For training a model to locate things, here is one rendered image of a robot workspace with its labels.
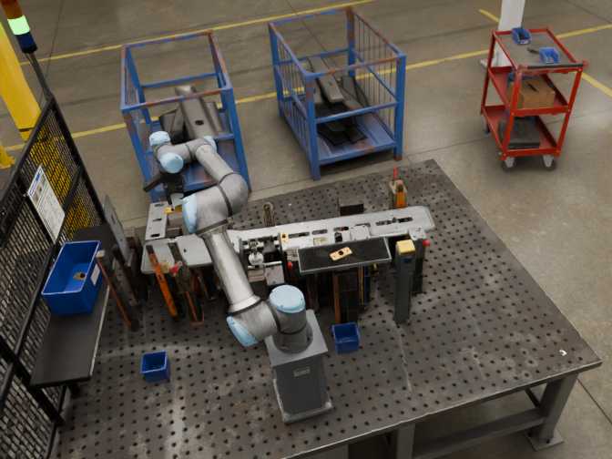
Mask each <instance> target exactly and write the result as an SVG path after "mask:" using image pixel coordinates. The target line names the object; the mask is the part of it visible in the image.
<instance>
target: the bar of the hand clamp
mask: <svg viewBox="0 0 612 459"><path fill-rule="evenodd" d="M169 238H170V241H169V240H168V247H169V249H170V251H171V254H172V256H173V259H174V261H175V262H176V264H177V263H178V262H179V261H182V264H183V266H184V267H185V263H184V258H183V255H182V253H181V250H180V248H179V245H178V242H177V240H176V235H173V234H172V235H169Z"/></svg>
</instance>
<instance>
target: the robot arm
mask: <svg viewBox="0 0 612 459"><path fill-rule="evenodd" d="M149 140H150V146H151V147H152V150H153V154H154V157H155V160H156V163H157V167H158V171H159V173H158V174H157V175H156V176H154V177H153V178H151V179H149V180H148V181H146V182H145V183H143V190H144V191H145V192H149V191H150V190H152V189H153V188H155V187H156V186H158V185H159V184H161V183H162V184H163V189H164V192H165V194H166V198H167V201H168V204H169V205H170V207H171V208H172V209H174V210H175V207H176V206H177V205H180V204H182V211H183V215H184V219H185V222H186V225H187V227H188V230H189V232H195V234H196V236H197V237H198V238H201V239H203V241H204V244H205V246H206V248H207V251H208V253H209V256H210V258H211V261H212V263H213V265H214V268H215V270H216V272H217V274H218V276H219V280H220V282H221V285H222V287H223V289H224V291H225V293H226V295H227V298H228V300H229V304H230V306H229V310H228V312H229V316H230V317H228V318H227V322H228V324H229V326H230V328H231V330H232V332H233V333H234V335H235V336H236V338H237V339H238V341H239V342H240V343H241V344H242V345H243V346H250V345H252V344H253V343H257V342H259V341H261V340H263V339H265V338H267V337H269V336H271V335H272V340H273V343H274V345H275V347H276V348H277V349H278V350H280V351H281V352H285V353H298V352H302V351H304V350H306V349H307V348H308V347H309V346H310V345H311V343H312V341H313V329H312V327H311V324H310V323H309V321H308V320H307V316H306V309H305V300H304V297H303V294H302V293H301V291H300V290H299V289H297V288H295V287H291V286H290V285H282V286H279V287H277V288H275V289H274V290H272V291H271V294H270V297H269V298H268V299H267V300H265V301H261V299H260V297H258V296H256V295H254V294H253V292H252V289H251V287H250V284H249V282H248V279H247V277H246V275H245V272H244V270H243V268H242V266H241V264H240V260H239V258H238V255H237V253H236V251H235V249H234V247H233V244H232V242H231V240H230V236H229V233H228V232H227V227H228V225H229V222H228V220H227V218H229V217H231V216H233V215H236V214H237V213H239V212H240V211H241V210H242V209H243V207H244V206H245V204H246V201H247V198H248V186H247V183H246V181H245V179H244V178H243V177H242V176H241V175H240V174H239V173H237V172H234V171H233V170H232V169H231V168H230V167H229V166H228V164H227V163H226V162H225V161H224V160H223V159H222V158H221V157H220V155H219V154H218V153H217V152H216V151H217V148H216V144H215V142H214V140H213V138H212V137H211V136H205V137H201V138H198V139H195V140H192V141H190V142H187V143H184V144H181V145H178V146H175V147H172V145H171V143H170V138H169V137H168V133H166V132H163V131H159V132H156V133H153V134H152V135H151V136H150V138H149ZM194 160H198V161H199V163H200V164H201V165H202V167H203V168H204V169H205V170H206V171H207V172H208V173H209V175H210V176H211V177H212V178H213V180H214V181H215V182H216V183H217V186H214V187H211V188H209V189H204V190H202V191H200V192H197V193H193V194H192V195H190V196H188V197H185V198H184V199H183V200H182V199H181V198H183V197H184V195H183V194H182V193H185V191H184V188H185V184H186V183H185V179H184V176H183V174H181V171H180V170H181V169H182V167H183V165H184V164H187V163H189V162H191V161H194ZM181 190H183V191H181Z"/></svg>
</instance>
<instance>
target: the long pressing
mask: <svg viewBox="0 0 612 459"><path fill-rule="evenodd" d="M393 217H396V218H397V219H406V218H412V220H413V221H408V222H402V223H398V220H396V221H397V222H395V223H392V220H393ZM387 220H389V221H390V222H391V223H392V224H389V225H382V226H376V222H381V221H387ZM362 224H370V227H369V228H367V230H368V233H369V236H370V238H374V237H381V236H384V238H385V239H386V238H392V237H398V236H404V235H407V232H408V228H412V227H419V226H422V227H423V230H424V232H430V231H433V230H434V229H435V224H434V221H433V219H432V217H431V214H430V212H429V210H428V208H426V207H423V206H416V207H410V208H403V209H391V210H384V211H377V212H371V213H364V214H358V215H351V216H345V217H339V218H332V219H320V220H314V221H307V222H301V223H294V224H288V225H281V226H275V227H268V228H262V229H250V230H244V231H239V230H233V229H227V232H228V233H229V237H230V240H231V242H232V243H234V246H233V247H234V249H235V251H238V252H239V253H240V250H239V238H242V241H247V240H248V238H251V239H253V238H255V237H258V238H259V237H263V236H265V235H266V236H270V235H271V234H272V236H274V237H278V232H280V231H284V230H287V232H288V235H291V234H298V233H304V232H309V233H310V236H306V237H299V238H293V239H289V242H288V243H282V247H283V252H286V249H287V248H288V247H294V246H300V247H301V248H305V247H311V246H313V240H312V239H313V238H317V237H323V236H325V237H327V238H328V241H329V244H330V243H334V233H335V232H334V231H333V229H336V228H342V227H348V228H349V227H354V226H355V225H362ZM307 227H308V228H307ZM317 230H327V231H328V233H325V234H319V235H312V232H313V231H317ZM340 232H341V233H342V236H343V241H349V240H350V231H349V230H345V231H340ZM237 237H239V238H237ZM168 240H169V241H170V238H167V239H161V240H151V241H149V242H147V243H146V244H145V246H144V249H143V255H142V261H141V267H140V270H141V272H142V273H144V274H151V273H155V272H154V269H153V267H152V264H151V261H150V259H149V256H148V252H147V249H146V245H152V246H153V249H154V251H155V252H156V255H157V257H158V262H159V261H160V260H167V261H168V265H169V267H170V270H172V268H173V267H174V259H173V256H172V254H171V251H170V249H169V247H168V245H167V243H168ZM176 240H177V242H178V245H179V248H180V250H181V253H182V255H183V258H184V259H187V261H188V265H189V268H196V267H202V266H209V265H213V263H212V261H211V258H210V256H209V253H208V251H207V248H206V246H205V244H204V241H203V239H201V238H198V237H197V236H196V234H193V235H187V236H180V237H176ZM184 249H186V252H184Z"/></svg>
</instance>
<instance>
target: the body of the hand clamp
mask: <svg viewBox="0 0 612 459"><path fill-rule="evenodd" d="M174 275H175V278H176V281H177V284H178V287H179V290H180V293H182V294H183V297H184V300H185V302H186V304H187V311H188V314H189V317H190V320H191V326H193V325H199V324H204V311H202V309H201V306H200V303H199V300H198V298H197V295H196V292H195V290H194V287H193V285H194V280H193V279H192V276H191V273H190V270H189V265H188V264H187V266H185V267H184V266H180V267H179V269H178V270H177V271H176V272H174Z"/></svg>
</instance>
